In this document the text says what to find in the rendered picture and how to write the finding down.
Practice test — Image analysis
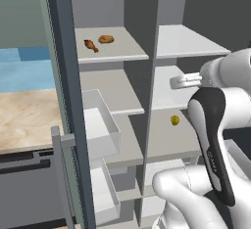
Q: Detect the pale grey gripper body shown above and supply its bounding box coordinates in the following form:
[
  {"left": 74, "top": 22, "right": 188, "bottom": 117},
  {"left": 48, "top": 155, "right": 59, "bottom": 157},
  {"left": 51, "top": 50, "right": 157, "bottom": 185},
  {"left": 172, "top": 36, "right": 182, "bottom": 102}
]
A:
[{"left": 169, "top": 71, "right": 203, "bottom": 91}]

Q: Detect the white fridge shelf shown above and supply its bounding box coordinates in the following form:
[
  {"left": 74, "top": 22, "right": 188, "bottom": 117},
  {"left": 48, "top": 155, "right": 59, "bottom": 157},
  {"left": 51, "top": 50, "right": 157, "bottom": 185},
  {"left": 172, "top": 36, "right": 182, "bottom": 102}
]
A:
[
  {"left": 78, "top": 69, "right": 146, "bottom": 116},
  {"left": 75, "top": 26, "right": 150, "bottom": 66},
  {"left": 155, "top": 23, "right": 232, "bottom": 61},
  {"left": 151, "top": 65, "right": 201, "bottom": 112},
  {"left": 145, "top": 108, "right": 203, "bottom": 164},
  {"left": 104, "top": 113, "right": 145, "bottom": 169}
]

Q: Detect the grey fridge freezer cabinet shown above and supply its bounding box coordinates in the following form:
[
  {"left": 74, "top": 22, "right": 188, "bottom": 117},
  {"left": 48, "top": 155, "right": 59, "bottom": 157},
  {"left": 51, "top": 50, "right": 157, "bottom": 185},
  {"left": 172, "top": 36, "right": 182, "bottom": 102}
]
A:
[{"left": 69, "top": 0, "right": 251, "bottom": 229}]

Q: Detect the brown chicken drumstick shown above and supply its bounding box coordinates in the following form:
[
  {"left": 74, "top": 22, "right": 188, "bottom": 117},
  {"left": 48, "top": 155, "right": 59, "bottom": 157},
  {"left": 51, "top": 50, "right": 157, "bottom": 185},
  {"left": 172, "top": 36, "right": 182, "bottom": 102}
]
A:
[{"left": 83, "top": 38, "right": 100, "bottom": 54}]

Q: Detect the grey fridge door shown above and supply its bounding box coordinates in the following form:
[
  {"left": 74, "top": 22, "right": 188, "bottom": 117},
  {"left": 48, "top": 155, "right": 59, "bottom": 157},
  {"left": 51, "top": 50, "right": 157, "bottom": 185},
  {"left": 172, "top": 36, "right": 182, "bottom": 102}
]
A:
[{"left": 36, "top": 0, "right": 97, "bottom": 229}]

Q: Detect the yellow green fruit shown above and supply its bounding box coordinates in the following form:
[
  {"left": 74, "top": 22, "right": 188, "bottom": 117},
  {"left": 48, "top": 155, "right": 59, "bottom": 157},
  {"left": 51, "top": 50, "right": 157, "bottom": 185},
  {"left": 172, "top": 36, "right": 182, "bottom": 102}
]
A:
[{"left": 170, "top": 114, "right": 180, "bottom": 126}]

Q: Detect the round brown food piece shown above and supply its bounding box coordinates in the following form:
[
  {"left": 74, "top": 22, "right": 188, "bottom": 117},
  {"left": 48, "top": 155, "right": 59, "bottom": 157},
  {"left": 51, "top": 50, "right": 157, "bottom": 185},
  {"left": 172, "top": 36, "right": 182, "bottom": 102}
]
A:
[{"left": 97, "top": 34, "right": 116, "bottom": 45}]

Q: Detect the dark grey counter cabinet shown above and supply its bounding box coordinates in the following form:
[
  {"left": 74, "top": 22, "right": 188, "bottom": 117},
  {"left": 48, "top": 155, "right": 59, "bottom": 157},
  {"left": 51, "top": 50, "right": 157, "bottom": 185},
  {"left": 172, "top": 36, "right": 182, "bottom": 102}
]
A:
[{"left": 0, "top": 147, "right": 76, "bottom": 229}]

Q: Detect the grey fridge door handle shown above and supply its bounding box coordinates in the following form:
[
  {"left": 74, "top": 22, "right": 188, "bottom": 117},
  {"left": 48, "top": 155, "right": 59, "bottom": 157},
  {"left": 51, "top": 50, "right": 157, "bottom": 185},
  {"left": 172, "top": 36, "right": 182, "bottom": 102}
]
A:
[{"left": 50, "top": 125, "right": 77, "bottom": 229}]

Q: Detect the dark grey cabinet handle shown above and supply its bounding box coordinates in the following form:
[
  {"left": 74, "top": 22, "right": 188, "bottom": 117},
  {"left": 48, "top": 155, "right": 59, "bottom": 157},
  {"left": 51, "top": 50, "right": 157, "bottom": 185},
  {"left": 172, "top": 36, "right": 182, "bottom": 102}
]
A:
[{"left": 0, "top": 151, "right": 55, "bottom": 175}]

